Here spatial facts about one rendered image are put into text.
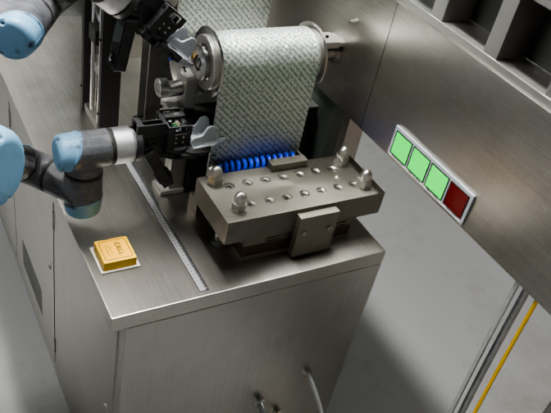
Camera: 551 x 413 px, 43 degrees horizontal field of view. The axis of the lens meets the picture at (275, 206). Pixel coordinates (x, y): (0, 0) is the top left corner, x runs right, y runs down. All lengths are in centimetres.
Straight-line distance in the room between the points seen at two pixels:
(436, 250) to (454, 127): 190
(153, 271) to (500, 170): 71
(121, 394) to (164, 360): 12
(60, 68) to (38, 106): 22
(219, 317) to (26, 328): 118
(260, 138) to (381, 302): 143
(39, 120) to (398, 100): 93
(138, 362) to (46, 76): 94
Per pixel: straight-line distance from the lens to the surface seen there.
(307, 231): 153
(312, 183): 158
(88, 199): 147
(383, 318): 283
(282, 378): 184
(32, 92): 204
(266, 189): 153
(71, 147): 140
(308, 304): 165
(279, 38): 153
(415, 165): 147
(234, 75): 147
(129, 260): 148
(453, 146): 139
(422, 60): 144
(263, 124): 158
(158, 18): 140
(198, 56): 151
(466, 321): 297
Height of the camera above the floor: 193
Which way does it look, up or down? 37 degrees down
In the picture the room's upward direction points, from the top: 13 degrees clockwise
